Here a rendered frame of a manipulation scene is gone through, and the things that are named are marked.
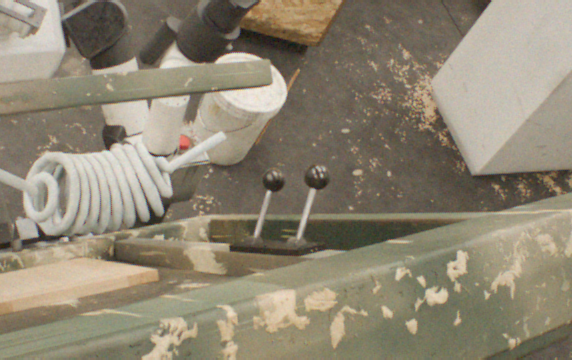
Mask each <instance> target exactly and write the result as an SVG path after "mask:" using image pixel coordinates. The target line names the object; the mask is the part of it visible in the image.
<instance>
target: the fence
mask: <svg viewBox="0 0 572 360"><path fill-rule="evenodd" d="M114 245H115V251H116V258H117V260H122V261H130V262H138V263H146V264H154V265H161V266H167V267H169V268H178V269H186V270H194V271H201V272H209V273H218V274H226V275H230V276H233V277H246V276H250V275H254V274H258V273H262V272H266V271H271V270H275V269H279V267H283V266H287V265H293V264H297V263H301V262H305V261H309V260H314V259H318V258H322V257H326V256H330V255H335V254H339V253H343V252H347V251H332V250H325V251H321V252H317V253H311V254H307V255H303V256H285V255H271V254H257V253H242V252H230V250H229V245H230V244H225V243H207V242H188V241H171V240H154V239H149V238H137V237H134V238H128V239H123V240H118V241H114Z"/></svg>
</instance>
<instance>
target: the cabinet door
mask: <svg viewBox="0 0 572 360"><path fill-rule="evenodd" d="M159 280H160V279H159V278H158V271H157V269H154V268H147V267H140V266H133V265H126V264H118V263H112V262H111V261H105V260H98V259H91V258H84V257H83V258H78V259H74V260H70V261H65V262H60V263H56V262H55V263H51V264H46V265H41V266H37V267H33V268H28V269H23V270H19V271H14V272H10V273H8V272H6V273H1V274H0V315H4V314H7V313H12V312H16V311H20V310H23V309H24V310H28V309H32V308H36V307H39V306H44V305H48V304H52V303H55V302H58V303H60V302H64V301H68V300H72V299H76V298H80V297H84V296H88V295H93V294H96V295H97V294H100V293H104V292H109V291H113V290H117V289H121V288H126V287H130V286H134V285H138V284H143V283H146V284H147V283H151V282H155V281H159Z"/></svg>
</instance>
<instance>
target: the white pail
mask: <svg viewBox="0 0 572 360"><path fill-rule="evenodd" d="M253 60H262V59H260V58H258V57H255V56H252V55H249V54H244V53H233V54H227V55H224V56H223V57H220V58H219V59H218V60H217V61H216V62H215V63H224V62H239V61H253ZM271 69H272V76H273V84H271V85H268V86H263V87H260V88H259V89H248V90H237V91H226V92H216V93H205V96H204V94H203V96H204V98H203V96H202V98H203V101H202V103H201V100H202V98H201V100H200V103H201V107H200V103H199V107H200V110H199V108H198V115H197V117H196V120H195V122H194V126H195V128H196V130H197V133H198V135H199V137H200V140H201V142H202V143H203V142H204V141H206V140H208V139H209V138H211V137H213V136H214V134H216V133H218V132H219V131H222V132H224V134H225V136H226V140H223V141H222V142H220V143H218V144H217V145H215V146H213V147H212V148H210V149H208V150H207V151H206V152H207V155H208V157H209V160H210V162H211V163H214V164H217V165H224V166H228V165H234V164H237V163H239V162H240V161H242V159H243V157H244V156H245V155H246V153H247V151H248V150H250V148H251V147H252V145H253V144H254V142H255V141H256V138H257V137H258V135H259V134H260V135H259V137H258V138H257V141H256V143H255V145H257V144H258V142H259V140H260V138H261V136H262V134H263V132H264V131H265V129H266V127H267V125H268V124H270V122H271V120H272V119H273V116H274V115H275V114H276V113H277V112H278V111H279V109H280V108H281V107H282V105H283V103H284V102H285V98H286V95H287V92H288V89H289V87H291V85H292V84H293V82H294V80H295V78H296V77H297V75H298V73H299V72H300V70H299V69H298V70H297V72H296V74H295V75H294V77H293V79H292V81H291V82H289V84H288V86H287V87H286V85H285V83H284V80H283V78H282V76H281V75H280V74H279V72H278V71H277V70H276V69H275V68H274V67H273V66H272V65H271ZM262 129H263V130H262ZM260 132H261V133H260Z"/></svg>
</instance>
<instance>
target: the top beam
mask: <svg viewBox="0 0 572 360"><path fill-rule="evenodd" d="M570 323H572V193H568V194H564V195H560V196H556V197H552V198H548V199H544V200H541V201H537V202H533V203H529V204H525V205H521V206H518V207H514V208H510V209H506V210H502V211H498V212H494V213H490V214H486V215H482V217H479V218H475V219H471V220H467V221H463V222H459V223H455V224H451V225H447V226H443V227H439V228H435V229H431V230H425V231H421V233H417V234H413V235H409V236H405V237H401V238H397V239H393V240H389V241H384V242H380V243H376V244H372V245H368V246H364V248H360V249H355V250H351V251H347V252H343V253H339V254H335V255H330V256H326V257H322V258H318V259H314V260H309V261H305V262H301V263H297V264H293V265H287V266H283V267H279V269H275V270H271V271H266V272H262V273H258V274H254V275H250V276H246V277H241V278H237V279H233V280H229V281H225V282H221V283H217V284H213V285H208V286H205V285H204V286H200V287H196V288H192V289H188V290H184V291H180V292H176V293H172V294H168V295H164V296H160V297H155V298H151V299H147V300H143V301H139V302H136V301H135V302H131V303H127V304H123V305H119V306H115V307H111V308H108V309H104V310H100V311H92V312H88V313H84V314H81V315H77V316H73V317H69V318H65V319H63V318H61V319H58V320H54V321H50V322H46V323H43V324H39V325H35V326H33V325H31V326H27V327H23V328H19V329H15V330H12V331H8V332H0V360H488V359H491V358H493V357H495V356H498V355H500V354H503V353H505V352H508V351H510V350H513V349H514V348H515V347H518V346H520V345H522V344H524V343H527V342H529V341H532V340H534V339H537V338H539V337H542V336H544V335H547V334H549V333H551V332H553V331H556V330H557V329H558V328H561V327H563V326H566V325H568V324H570Z"/></svg>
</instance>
